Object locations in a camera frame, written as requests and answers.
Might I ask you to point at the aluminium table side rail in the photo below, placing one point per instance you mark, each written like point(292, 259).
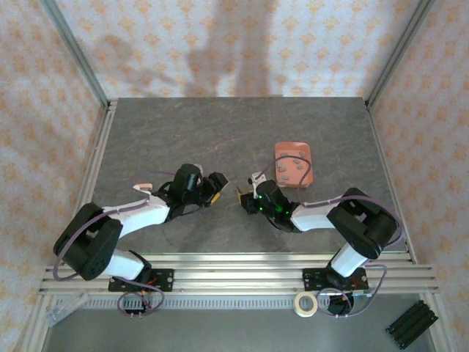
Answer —
point(99, 146)
point(384, 161)

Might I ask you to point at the green circuit board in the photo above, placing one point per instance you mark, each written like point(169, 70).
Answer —
point(361, 293)

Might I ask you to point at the aluminium frame cross rails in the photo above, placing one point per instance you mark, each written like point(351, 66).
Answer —
point(238, 273)

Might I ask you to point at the clear plastic bag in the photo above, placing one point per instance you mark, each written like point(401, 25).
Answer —
point(64, 308)

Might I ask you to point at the black aluminium extrusion piece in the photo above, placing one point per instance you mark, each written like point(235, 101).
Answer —
point(412, 324)

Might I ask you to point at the white masking tape roll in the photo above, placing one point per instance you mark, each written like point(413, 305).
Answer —
point(297, 303)

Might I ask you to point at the orange plastic tray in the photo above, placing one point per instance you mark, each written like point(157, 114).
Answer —
point(291, 174)

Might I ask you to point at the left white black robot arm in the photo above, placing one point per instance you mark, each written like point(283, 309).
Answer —
point(143, 218)

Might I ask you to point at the aluminium frame upright post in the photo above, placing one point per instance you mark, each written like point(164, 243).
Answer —
point(397, 47)
point(78, 55)

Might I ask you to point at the aluminium frame leg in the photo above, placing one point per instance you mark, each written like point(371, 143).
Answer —
point(36, 326)
point(445, 322)

